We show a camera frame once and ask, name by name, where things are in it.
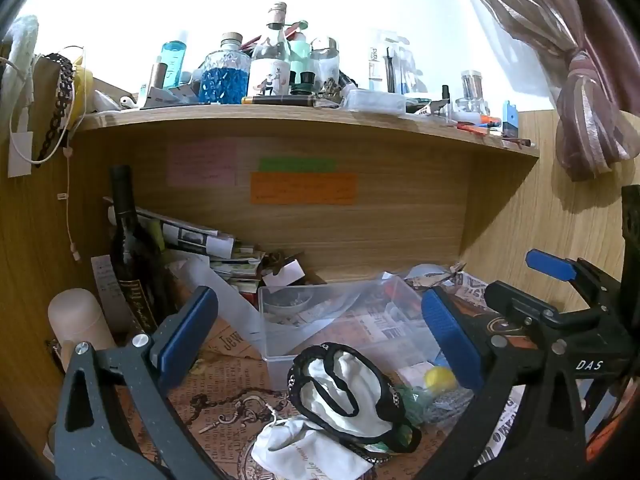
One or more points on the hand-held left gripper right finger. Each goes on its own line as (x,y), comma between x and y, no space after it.
(450,332)

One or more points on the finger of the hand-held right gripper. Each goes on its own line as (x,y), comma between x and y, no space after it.
(547,265)
(515,300)

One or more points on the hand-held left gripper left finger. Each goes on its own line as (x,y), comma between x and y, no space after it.
(187,330)

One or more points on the white underwear with black trim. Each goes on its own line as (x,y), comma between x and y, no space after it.
(345,400)

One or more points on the yellow ball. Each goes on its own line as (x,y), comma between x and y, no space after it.
(441,379)

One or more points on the newspaper print brown table mat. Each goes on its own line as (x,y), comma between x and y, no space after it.
(220,385)

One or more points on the dark wine bottle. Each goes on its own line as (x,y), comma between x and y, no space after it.
(132,265)

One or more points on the pile of rolled papers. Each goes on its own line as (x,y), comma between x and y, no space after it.
(200,242)

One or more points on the clear plastic storage box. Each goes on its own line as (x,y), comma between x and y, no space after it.
(345,325)

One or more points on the beige cylinder bottle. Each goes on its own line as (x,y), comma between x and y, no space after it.
(80,320)

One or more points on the small white card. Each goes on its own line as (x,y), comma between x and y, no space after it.
(285,274)

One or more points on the blue stamp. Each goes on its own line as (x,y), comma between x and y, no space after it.
(510,119)

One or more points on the orange pen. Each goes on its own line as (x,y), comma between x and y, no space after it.
(472,129)

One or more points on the white cloth pouch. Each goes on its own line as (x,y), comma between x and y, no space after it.
(300,452)

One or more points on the pink sticky note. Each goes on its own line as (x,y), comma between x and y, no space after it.
(202,162)

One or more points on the orange sticky note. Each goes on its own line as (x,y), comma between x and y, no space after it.
(303,188)

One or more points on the small glass jar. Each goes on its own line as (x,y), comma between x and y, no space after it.
(472,90)

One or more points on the green sticky note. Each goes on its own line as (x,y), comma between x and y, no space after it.
(297,164)

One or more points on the mauve curtain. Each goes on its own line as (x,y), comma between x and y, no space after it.
(575,60)

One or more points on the wooden desk shelf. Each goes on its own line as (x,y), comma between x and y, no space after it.
(300,125)

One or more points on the clear plastic case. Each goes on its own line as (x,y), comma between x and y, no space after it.
(375,101)

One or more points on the white paper tag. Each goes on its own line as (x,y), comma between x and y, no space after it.
(20,155)

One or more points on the brown pen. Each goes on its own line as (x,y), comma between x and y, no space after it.
(277,100)

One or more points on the clear pen package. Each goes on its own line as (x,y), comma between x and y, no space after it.
(392,62)

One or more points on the glass bottle with blue beads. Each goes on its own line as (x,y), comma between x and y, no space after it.
(225,77)

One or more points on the brown cardboard tube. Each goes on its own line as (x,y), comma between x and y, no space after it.
(158,76)

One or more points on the black lace band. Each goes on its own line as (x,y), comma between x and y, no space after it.
(55,110)

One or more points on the yellow object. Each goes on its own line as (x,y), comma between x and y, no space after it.
(84,92)

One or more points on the clear bottle with blue liquid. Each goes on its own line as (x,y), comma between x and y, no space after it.
(172,62)

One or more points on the tall clear bottle white label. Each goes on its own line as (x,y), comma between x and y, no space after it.
(270,67)

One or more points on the mint green bottle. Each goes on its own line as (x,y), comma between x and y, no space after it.
(299,55)

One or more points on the clear glass bottle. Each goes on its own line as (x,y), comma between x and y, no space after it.
(325,62)

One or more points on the white net cloth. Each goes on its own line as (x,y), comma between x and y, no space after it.
(20,55)

